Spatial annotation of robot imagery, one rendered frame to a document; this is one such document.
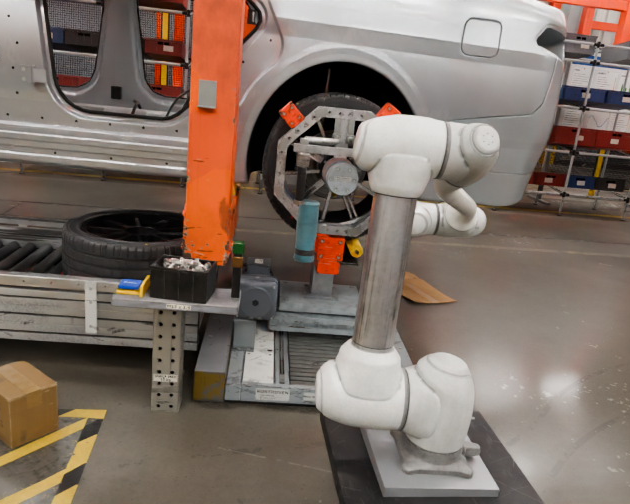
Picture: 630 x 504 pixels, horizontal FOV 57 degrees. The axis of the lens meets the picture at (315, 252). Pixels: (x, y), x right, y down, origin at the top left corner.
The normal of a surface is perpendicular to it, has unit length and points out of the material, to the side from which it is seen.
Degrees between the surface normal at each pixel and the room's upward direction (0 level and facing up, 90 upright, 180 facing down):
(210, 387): 90
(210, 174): 90
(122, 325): 90
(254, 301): 90
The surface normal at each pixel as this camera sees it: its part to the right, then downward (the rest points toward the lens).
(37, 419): 0.79, 0.26
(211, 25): 0.07, 0.29
